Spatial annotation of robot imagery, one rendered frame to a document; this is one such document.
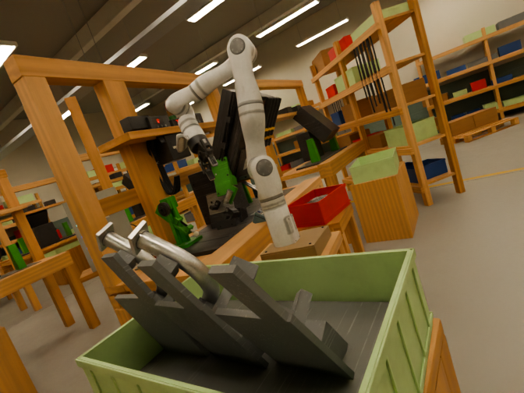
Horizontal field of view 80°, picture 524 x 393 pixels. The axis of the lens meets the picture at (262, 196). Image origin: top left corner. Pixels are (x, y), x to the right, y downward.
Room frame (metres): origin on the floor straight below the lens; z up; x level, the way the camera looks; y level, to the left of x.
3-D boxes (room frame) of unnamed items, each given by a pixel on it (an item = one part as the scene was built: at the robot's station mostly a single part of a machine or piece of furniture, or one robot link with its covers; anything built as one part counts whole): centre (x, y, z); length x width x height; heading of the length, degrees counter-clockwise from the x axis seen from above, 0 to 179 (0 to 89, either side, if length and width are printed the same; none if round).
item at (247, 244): (1.79, -0.06, 0.82); 1.50 x 0.14 x 0.15; 151
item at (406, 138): (4.62, -1.86, 1.19); 2.30 x 0.55 x 2.39; 6
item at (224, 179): (1.83, 0.16, 1.17); 0.13 x 0.12 x 0.20; 151
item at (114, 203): (2.10, 0.51, 1.23); 1.30 x 0.05 x 0.09; 151
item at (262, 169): (1.12, -0.03, 1.14); 0.09 x 0.09 x 0.17; 12
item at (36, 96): (2.07, 0.45, 1.36); 1.49 x 0.09 x 0.97; 151
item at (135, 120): (1.77, 0.51, 1.59); 0.15 x 0.07 x 0.07; 151
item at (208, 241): (1.92, 0.18, 0.89); 1.10 x 0.42 x 0.02; 151
